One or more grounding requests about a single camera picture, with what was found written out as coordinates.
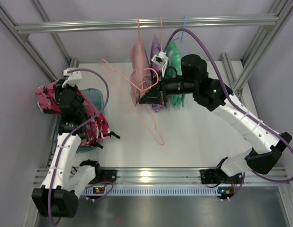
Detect aluminium frame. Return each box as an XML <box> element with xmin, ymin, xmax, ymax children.
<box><xmin>0</xmin><ymin>0</ymin><xmax>293</xmax><ymax>227</ymax></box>

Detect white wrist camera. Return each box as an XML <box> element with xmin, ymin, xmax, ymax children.
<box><xmin>151</xmin><ymin>51</ymin><xmax>169</xmax><ymax>77</ymax></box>
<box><xmin>62</xmin><ymin>68</ymin><xmax>82</xmax><ymax>88</ymax></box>

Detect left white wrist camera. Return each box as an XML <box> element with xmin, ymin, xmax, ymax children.
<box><xmin>62</xmin><ymin>68</ymin><xmax>82</xmax><ymax>88</ymax></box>

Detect pink patterned trousers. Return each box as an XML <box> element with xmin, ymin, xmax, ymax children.
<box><xmin>36</xmin><ymin>79</ymin><xmax>121</xmax><ymax>149</ymax></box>

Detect aluminium hanging rail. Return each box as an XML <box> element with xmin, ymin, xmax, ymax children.
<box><xmin>14</xmin><ymin>14</ymin><xmax>279</xmax><ymax>34</ymax></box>

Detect teal plastic bin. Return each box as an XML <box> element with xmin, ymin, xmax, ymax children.
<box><xmin>53</xmin><ymin>87</ymin><xmax>107</xmax><ymax>154</ymax></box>

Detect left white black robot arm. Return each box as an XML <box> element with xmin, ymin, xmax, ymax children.
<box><xmin>32</xmin><ymin>80</ymin><xmax>99</xmax><ymax>221</ymax></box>

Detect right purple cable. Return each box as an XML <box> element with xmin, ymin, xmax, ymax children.
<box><xmin>164</xmin><ymin>28</ymin><xmax>293</xmax><ymax>201</ymax></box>

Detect green patterned trousers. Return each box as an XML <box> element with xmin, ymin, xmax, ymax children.
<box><xmin>165</xmin><ymin>41</ymin><xmax>185</xmax><ymax>107</ymax></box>

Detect slotted grey cable duct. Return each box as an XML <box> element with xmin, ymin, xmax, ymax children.
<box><xmin>42</xmin><ymin>186</ymin><xmax>234</xmax><ymax>197</ymax></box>

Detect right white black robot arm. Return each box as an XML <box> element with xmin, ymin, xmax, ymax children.
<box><xmin>139</xmin><ymin>54</ymin><xmax>292</xmax><ymax>176</ymax></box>

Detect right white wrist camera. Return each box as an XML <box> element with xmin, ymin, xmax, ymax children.
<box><xmin>151</xmin><ymin>51</ymin><xmax>169</xmax><ymax>77</ymax></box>

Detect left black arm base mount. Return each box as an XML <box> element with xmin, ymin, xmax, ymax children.
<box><xmin>93</xmin><ymin>169</ymin><xmax>117</xmax><ymax>183</ymax></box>

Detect purple trousers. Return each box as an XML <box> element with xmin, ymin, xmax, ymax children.
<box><xmin>150</xmin><ymin>35</ymin><xmax>167</xmax><ymax>112</ymax></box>

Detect light pink trousers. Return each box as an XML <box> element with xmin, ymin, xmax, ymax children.
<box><xmin>130</xmin><ymin>41</ymin><xmax>152</xmax><ymax>106</ymax></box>

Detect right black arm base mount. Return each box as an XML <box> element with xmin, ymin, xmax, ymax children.
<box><xmin>200</xmin><ymin>168</ymin><xmax>243</xmax><ymax>186</ymax></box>

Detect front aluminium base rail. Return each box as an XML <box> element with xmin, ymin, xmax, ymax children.
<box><xmin>33</xmin><ymin>167</ymin><xmax>288</xmax><ymax>187</ymax></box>

